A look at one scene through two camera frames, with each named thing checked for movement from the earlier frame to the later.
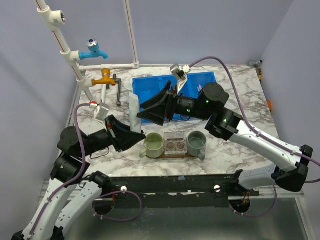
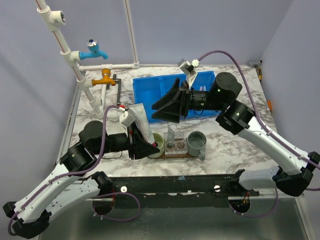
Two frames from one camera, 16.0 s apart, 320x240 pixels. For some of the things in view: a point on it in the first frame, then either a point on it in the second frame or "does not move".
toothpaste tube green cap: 135,120 → 171,142
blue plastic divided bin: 181,118 → 203,81
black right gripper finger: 152,102 → 169,98
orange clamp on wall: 269,104 does not move
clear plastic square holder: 175,143 does not move
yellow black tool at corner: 260,74 does not move
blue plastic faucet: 93,47 does not move
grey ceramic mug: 196,144 does not move
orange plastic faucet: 106,73 does not move
